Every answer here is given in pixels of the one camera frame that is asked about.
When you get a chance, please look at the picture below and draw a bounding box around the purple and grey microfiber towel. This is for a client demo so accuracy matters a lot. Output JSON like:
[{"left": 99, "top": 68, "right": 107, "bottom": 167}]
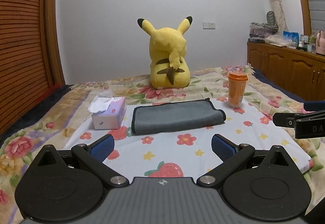
[{"left": 131, "top": 98, "right": 226, "bottom": 135}]

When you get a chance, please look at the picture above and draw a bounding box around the dark blue mattress edge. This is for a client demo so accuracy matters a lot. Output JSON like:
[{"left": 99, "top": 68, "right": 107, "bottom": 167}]
[{"left": 252, "top": 68, "right": 307, "bottom": 104}]

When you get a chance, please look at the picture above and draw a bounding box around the pink tissue box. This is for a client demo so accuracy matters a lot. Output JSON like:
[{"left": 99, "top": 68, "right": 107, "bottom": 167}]
[{"left": 88, "top": 96, "right": 126, "bottom": 130}]

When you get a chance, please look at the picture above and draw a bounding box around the brown wooden sideboard cabinet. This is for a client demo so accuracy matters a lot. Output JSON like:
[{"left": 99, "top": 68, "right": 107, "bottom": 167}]
[{"left": 247, "top": 42, "right": 324, "bottom": 101}]

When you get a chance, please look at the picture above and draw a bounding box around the white fruit print cloth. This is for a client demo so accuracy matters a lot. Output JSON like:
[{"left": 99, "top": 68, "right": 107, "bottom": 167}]
[{"left": 65, "top": 99, "right": 313, "bottom": 181}]

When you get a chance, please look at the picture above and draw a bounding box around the floral bed sheet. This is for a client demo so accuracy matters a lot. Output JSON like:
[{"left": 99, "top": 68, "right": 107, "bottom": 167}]
[{"left": 1, "top": 66, "right": 324, "bottom": 223}]

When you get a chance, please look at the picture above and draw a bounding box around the orange plastic cup with lid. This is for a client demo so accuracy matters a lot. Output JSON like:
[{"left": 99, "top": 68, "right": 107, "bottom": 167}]
[{"left": 227, "top": 72, "right": 248, "bottom": 108}]

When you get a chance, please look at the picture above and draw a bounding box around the blue and white package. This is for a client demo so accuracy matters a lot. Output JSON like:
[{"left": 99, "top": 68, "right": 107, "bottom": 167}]
[{"left": 283, "top": 31, "right": 299, "bottom": 48}]

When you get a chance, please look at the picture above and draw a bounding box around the stack of clutter on cabinet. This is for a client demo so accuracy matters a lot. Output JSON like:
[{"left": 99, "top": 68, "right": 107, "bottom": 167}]
[{"left": 248, "top": 23, "right": 278, "bottom": 43}]

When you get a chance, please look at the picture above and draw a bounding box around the yellow Pikachu plush toy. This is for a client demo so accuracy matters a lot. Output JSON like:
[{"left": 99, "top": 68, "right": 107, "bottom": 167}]
[{"left": 137, "top": 16, "right": 193, "bottom": 90}]

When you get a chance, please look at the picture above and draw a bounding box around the brown wooden louvered wardrobe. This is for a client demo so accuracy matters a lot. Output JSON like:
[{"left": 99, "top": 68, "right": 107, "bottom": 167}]
[{"left": 1, "top": 0, "right": 53, "bottom": 133}]

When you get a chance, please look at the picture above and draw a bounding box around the white wall switch plate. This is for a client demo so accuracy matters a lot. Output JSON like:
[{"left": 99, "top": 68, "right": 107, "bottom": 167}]
[{"left": 202, "top": 22, "right": 216, "bottom": 30}]

